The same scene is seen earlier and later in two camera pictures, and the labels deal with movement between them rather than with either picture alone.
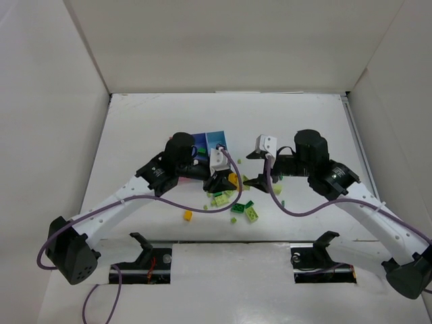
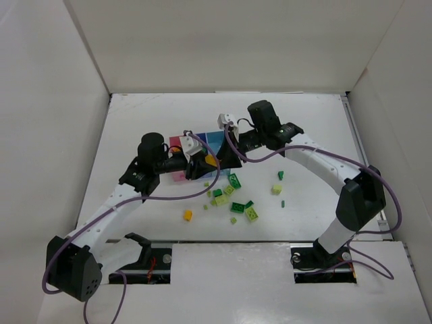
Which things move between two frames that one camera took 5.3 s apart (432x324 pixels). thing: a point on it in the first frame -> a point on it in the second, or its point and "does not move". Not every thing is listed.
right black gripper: x=267 y=171 -> x=236 y=148
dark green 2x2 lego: x=237 y=208 does not move
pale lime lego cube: x=277 y=189 does not move
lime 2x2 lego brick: x=252 y=213 does not move
